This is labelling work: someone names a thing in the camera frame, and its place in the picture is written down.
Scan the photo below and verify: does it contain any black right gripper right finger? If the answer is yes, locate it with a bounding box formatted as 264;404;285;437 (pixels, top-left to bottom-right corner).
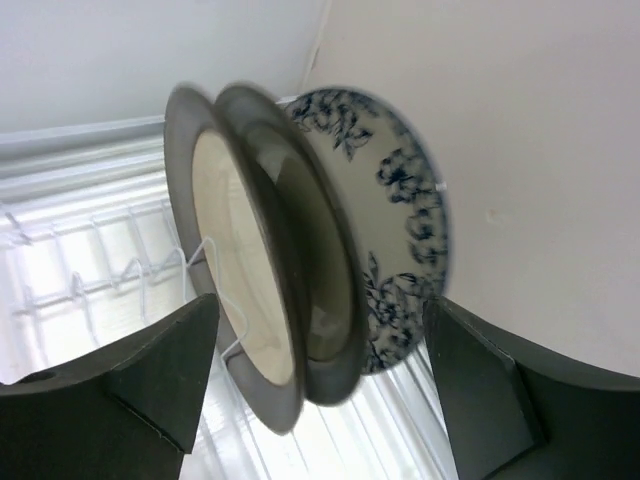
423;296;639;479

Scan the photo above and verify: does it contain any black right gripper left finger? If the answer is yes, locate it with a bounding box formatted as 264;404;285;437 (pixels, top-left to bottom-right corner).
1;294;220;479

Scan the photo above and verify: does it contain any blue floral plate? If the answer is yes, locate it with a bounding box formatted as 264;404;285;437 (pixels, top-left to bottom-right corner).
285;87;450;375

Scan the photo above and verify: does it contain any white wire dish rack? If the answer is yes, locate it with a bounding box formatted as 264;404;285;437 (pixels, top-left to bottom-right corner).
0;114;461;480

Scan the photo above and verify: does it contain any grey rim cream plate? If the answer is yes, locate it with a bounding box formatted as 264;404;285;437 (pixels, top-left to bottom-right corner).
164;84;306;435
214;82;369;406

